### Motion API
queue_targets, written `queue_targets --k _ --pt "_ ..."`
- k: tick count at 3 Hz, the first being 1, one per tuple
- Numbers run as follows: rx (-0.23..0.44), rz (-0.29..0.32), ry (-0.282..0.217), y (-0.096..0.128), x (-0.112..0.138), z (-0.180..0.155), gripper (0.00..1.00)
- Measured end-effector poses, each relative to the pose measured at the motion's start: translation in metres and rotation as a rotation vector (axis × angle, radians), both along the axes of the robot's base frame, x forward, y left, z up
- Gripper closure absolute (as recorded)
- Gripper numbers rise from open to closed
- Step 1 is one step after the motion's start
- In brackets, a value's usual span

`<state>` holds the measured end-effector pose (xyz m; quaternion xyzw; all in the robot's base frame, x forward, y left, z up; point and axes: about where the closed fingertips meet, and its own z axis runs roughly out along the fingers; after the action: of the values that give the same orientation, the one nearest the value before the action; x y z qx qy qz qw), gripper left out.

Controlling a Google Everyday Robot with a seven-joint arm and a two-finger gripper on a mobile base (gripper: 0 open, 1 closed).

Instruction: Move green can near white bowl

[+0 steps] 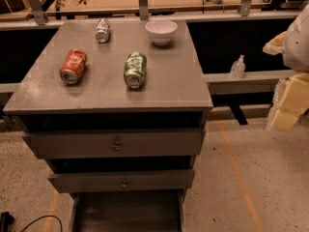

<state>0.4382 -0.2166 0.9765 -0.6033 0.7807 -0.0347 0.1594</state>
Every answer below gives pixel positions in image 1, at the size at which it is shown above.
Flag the green crushed soda can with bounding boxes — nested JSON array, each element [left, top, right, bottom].
[[124, 51, 147, 89]]

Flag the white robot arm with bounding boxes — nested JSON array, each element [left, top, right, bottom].
[[263, 5, 309, 73]]

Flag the white ceramic bowl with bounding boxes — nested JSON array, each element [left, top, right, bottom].
[[145, 20, 178, 45]]

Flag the orange crushed soda can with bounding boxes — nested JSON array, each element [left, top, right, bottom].
[[59, 49, 87, 84]]

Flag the silver crushed soda can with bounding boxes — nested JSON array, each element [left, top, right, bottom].
[[95, 18, 110, 44]]

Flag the grey drawer cabinet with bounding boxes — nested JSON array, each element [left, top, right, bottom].
[[2, 18, 214, 232]]

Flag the top cabinet drawer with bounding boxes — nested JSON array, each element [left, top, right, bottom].
[[22, 129, 205, 160]]

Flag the clear sanitizer pump bottle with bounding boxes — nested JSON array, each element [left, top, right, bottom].
[[230, 55, 245, 78]]

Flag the open bottom cabinet drawer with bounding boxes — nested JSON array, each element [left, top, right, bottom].
[[69, 190, 185, 232]]

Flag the middle cabinet drawer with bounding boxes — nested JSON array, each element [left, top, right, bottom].
[[48, 170, 195, 193]]

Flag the yellow foam blocks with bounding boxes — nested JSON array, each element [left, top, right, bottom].
[[267, 72, 309, 131]]

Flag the grey metal bracket middle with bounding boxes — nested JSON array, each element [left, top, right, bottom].
[[138, 0, 149, 20]]

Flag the grey metal bracket left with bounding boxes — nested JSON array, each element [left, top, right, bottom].
[[28, 0, 48, 25]]

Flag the black floor cable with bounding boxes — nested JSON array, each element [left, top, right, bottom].
[[0, 211, 64, 232]]

